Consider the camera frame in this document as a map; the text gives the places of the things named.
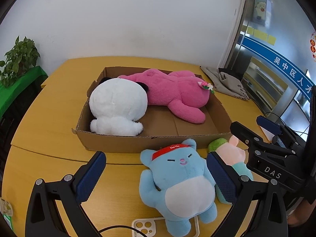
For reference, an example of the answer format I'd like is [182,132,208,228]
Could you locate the white panda plush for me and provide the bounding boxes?
[89,77,148,136]

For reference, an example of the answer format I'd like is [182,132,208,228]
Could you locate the pink strawberry bear plush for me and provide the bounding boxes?
[120,69,214,124]

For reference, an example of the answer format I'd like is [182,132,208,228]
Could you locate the white clear phone case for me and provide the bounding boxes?
[131,216,200,237]

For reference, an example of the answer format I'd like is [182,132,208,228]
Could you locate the yellow sticky notes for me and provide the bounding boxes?
[246,26,276,45]

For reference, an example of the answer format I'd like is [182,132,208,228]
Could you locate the blue cat plush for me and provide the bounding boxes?
[139,139,217,236]

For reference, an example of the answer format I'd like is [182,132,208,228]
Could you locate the potted green plant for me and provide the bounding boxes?
[1,36,40,88]

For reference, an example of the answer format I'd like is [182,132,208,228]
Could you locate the sheep cartoon poster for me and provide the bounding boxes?
[252,0,271,26]

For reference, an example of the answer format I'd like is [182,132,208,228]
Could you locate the black cable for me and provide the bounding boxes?
[98,225,149,237]

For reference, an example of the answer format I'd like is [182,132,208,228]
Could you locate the green table cloth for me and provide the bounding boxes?
[0,66,48,117]

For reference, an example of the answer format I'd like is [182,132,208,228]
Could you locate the pink pig plush teal shorts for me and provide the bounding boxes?
[207,135,255,205]

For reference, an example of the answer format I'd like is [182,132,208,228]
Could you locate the grey canvas tote bag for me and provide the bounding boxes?
[200,66,250,101]

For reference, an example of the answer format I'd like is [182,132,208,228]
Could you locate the person right hand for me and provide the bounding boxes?
[287,199,316,227]

